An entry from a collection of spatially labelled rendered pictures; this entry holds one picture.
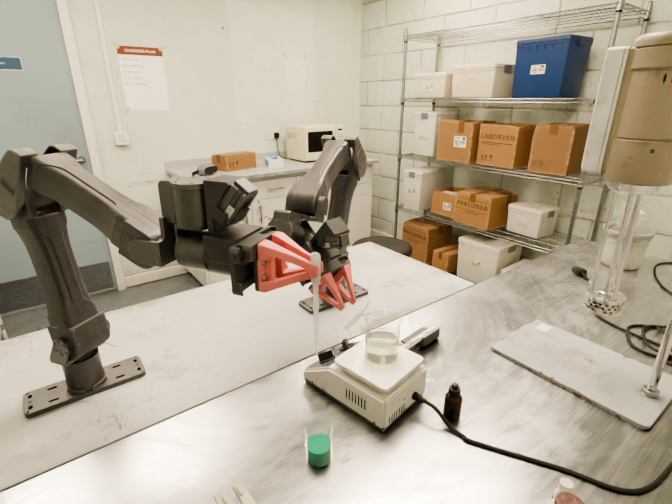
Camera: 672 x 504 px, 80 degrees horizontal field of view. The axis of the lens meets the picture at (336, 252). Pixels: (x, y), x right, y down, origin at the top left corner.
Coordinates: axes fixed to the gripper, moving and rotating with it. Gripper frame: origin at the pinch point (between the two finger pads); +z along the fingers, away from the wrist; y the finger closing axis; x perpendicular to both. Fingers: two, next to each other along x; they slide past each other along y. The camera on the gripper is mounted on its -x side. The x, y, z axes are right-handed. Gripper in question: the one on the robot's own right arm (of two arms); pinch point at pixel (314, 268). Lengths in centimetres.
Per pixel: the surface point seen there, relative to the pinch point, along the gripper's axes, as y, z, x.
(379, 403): 8.0, 8.0, 25.9
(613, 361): 43, 50, 30
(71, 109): 163, -245, -9
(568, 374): 35, 40, 30
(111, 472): -13.2, -27.5, 32.6
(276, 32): 298, -161, -69
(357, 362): 13.7, 2.4, 23.3
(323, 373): 13.1, -3.9, 27.0
